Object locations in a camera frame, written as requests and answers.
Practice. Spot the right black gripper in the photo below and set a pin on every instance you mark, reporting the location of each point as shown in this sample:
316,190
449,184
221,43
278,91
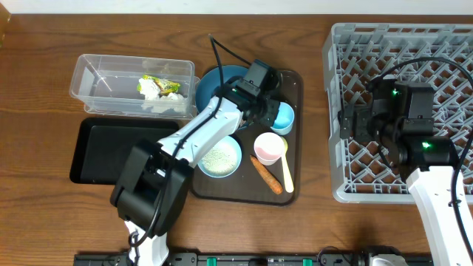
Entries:
361,117

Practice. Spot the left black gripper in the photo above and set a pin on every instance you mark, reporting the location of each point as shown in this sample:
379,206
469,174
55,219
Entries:
269,119

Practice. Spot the light blue cup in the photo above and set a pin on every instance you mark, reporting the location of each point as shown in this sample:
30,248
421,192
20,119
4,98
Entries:
283,123

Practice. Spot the yellow green snack wrapper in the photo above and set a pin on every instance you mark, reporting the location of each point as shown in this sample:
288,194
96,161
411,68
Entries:
148,85

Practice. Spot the white tissue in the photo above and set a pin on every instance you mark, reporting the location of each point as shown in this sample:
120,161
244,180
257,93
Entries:
149,99

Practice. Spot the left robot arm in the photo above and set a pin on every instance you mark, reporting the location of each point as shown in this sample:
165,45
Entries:
153,185

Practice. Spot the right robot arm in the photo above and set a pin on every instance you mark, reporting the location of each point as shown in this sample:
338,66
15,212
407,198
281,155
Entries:
430,167

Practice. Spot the grey dishwasher rack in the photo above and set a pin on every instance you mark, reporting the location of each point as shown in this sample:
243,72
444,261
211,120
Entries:
353,54

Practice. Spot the pink cup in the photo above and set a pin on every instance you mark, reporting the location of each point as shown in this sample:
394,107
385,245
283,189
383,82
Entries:
268,148

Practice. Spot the dark blue plate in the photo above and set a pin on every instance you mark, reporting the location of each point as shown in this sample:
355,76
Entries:
211,80

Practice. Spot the light blue rice bowl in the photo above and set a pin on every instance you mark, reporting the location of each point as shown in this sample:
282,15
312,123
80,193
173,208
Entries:
223,159

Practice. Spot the cream plastic spoon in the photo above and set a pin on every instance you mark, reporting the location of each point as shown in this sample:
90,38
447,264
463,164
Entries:
288,181

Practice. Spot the orange carrot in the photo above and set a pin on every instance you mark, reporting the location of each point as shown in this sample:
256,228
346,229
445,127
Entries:
270,180

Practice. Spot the clear plastic bin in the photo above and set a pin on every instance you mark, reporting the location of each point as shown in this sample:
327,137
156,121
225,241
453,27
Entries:
107,84

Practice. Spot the black tray bin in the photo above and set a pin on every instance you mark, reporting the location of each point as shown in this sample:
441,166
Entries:
104,143

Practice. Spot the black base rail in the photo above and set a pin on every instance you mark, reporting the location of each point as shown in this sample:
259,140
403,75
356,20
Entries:
192,259

